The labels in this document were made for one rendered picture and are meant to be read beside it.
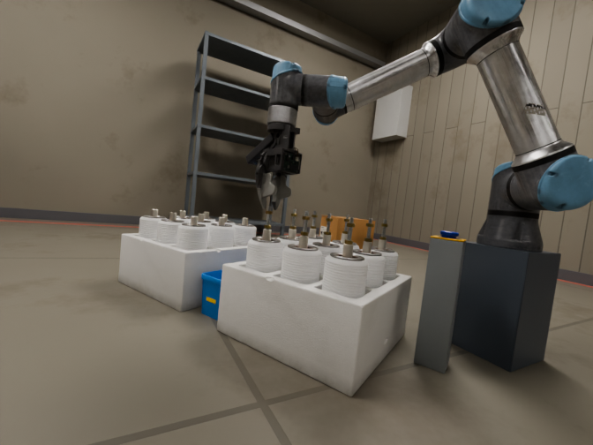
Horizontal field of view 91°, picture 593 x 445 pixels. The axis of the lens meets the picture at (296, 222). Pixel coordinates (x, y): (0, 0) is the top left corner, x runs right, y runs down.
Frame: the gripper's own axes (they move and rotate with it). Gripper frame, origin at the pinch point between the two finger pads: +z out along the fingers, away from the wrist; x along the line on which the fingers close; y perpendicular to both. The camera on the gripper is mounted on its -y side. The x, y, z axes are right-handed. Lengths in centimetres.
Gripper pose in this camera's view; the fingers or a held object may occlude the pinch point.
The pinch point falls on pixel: (267, 204)
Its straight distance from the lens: 78.2
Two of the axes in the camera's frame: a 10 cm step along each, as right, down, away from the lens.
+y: 7.2, 1.2, -6.8
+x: 6.9, 0.3, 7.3
